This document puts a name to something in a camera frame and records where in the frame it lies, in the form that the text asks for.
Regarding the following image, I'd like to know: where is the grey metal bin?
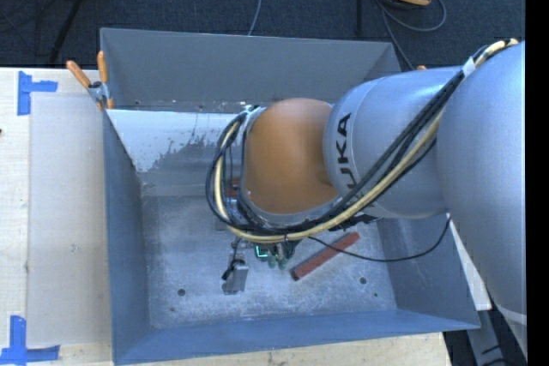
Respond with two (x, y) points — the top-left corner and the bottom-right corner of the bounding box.
(99, 27), (482, 366)

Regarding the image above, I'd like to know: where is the red-brown flat block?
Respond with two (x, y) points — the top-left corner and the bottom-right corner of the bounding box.
(290, 231), (361, 282)

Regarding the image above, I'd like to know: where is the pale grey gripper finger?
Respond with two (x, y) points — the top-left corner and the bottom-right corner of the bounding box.
(220, 254), (237, 283)
(221, 262), (251, 297)

